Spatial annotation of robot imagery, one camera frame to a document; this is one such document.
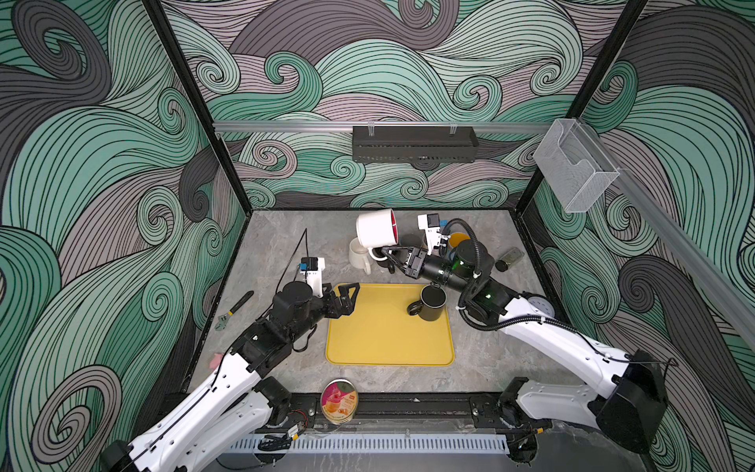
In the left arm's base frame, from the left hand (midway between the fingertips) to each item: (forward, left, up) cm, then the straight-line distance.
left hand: (347, 284), depth 72 cm
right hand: (+2, -9, +12) cm, 15 cm away
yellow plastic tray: (-3, -9, -23) cm, 25 cm away
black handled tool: (+1, +41, -24) cm, 47 cm away
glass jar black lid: (+23, -56, -18) cm, 63 cm away
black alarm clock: (+6, -59, -19) cm, 63 cm away
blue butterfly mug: (+26, -35, -12) cm, 45 cm away
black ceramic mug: (+1, -23, -13) cm, 27 cm away
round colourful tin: (-22, +1, -19) cm, 29 cm away
